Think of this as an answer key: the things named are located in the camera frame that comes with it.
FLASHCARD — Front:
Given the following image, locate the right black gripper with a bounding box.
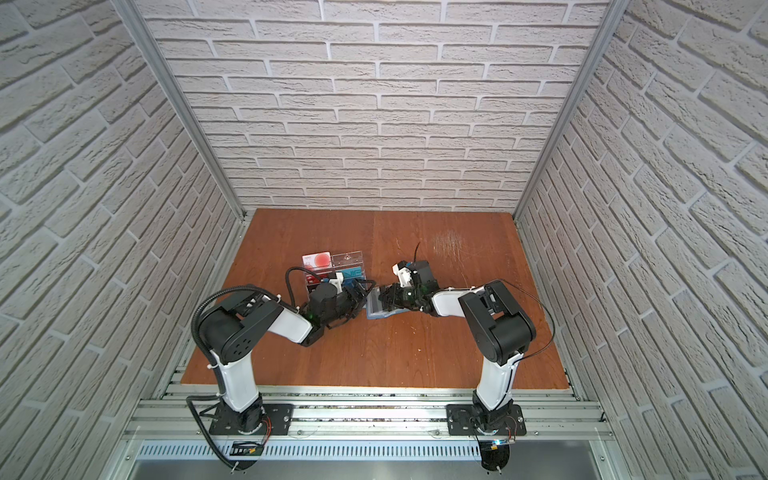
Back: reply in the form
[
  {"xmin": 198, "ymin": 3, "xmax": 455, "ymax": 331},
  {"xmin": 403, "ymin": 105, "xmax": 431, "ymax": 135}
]
[{"xmin": 380, "ymin": 282, "xmax": 425, "ymax": 309}]

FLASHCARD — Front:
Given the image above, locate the blue leather card holder wallet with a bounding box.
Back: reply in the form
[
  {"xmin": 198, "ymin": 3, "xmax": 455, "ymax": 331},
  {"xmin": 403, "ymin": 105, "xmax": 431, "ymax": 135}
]
[{"xmin": 365, "ymin": 286, "xmax": 408, "ymax": 320}]

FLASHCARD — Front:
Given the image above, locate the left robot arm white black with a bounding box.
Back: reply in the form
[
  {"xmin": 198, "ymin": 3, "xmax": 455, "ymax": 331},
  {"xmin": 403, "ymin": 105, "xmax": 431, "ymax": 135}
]
[{"xmin": 190, "ymin": 278, "xmax": 376, "ymax": 431}]

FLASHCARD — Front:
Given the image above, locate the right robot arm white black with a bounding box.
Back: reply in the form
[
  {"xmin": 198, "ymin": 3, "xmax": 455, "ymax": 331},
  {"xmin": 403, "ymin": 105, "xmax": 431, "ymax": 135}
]
[{"xmin": 371, "ymin": 260, "xmax": 537, "ymax": 430}]

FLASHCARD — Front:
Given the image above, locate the teal blue cards stack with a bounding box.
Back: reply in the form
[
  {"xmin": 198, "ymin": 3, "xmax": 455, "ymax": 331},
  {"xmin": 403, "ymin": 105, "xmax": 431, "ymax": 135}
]
[{"xmin": 337, "ymin": 265, "xmax": 366, "ymax": 281}]

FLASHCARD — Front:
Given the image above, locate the clear acrylic card organizer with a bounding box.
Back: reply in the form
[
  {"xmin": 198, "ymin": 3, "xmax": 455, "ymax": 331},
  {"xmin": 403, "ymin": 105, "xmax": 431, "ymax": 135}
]
[{"xmin": 304, "ymin": 251, "xmax": 365, "ymax": 293}]

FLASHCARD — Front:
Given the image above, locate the red white card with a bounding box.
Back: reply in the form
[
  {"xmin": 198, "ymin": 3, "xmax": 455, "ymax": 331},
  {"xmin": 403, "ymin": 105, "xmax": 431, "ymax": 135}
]
[{"xmin": 302, "ymin": 252, "xmax": 333, "ymax": 270}]

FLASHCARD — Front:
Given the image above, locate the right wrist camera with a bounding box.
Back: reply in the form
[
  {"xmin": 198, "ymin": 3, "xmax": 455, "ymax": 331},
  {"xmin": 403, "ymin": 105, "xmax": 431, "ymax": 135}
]
[{"xmin": 392, "ymin": 261, "xmax": 413, "ymax": 288}]

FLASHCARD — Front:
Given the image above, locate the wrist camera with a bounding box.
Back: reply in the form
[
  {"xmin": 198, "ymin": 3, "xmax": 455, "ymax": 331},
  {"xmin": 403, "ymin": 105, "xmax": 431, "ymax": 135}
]
[
  {"xmin": 392, "ymin": 261, "xmax": 413, "ymax": 288},
  {"xmin": 328, "ymin": 271, "xmax": 344, "ymax": 293}
]

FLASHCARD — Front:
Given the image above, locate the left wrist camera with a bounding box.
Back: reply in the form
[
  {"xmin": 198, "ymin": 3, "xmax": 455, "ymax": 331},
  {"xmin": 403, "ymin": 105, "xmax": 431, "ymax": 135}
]
[{"xmin": 328, "ymin": 271, "xmax": 344, "ymax": 293}]

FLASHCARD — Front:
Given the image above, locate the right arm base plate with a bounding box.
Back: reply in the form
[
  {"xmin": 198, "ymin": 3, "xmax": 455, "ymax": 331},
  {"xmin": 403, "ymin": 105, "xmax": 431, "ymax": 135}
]
[{"xmin": 446, "ymin": 402, "xmax": 527, "ymax": 438}]

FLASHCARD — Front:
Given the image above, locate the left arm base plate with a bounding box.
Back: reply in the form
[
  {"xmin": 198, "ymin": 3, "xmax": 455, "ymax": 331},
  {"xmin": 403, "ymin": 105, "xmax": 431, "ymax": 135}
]
[{"xmin": 209, "ymin": 402, "xmax": 294, "ymax": 436}]

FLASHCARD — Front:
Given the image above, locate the left black corrugated cable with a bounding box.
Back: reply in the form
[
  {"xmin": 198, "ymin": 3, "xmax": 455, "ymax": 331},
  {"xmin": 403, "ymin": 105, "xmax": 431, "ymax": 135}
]
[{"xmin": 184, "ymin": 265, "xmax": 325, "ymax": 472}]

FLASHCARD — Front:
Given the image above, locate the aluminium rail frame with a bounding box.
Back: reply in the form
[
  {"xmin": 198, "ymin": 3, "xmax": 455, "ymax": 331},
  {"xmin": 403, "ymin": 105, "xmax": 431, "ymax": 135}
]
[{"xmin": 125, "ymin": 384, "xmax": 615, "ymax": 441}]

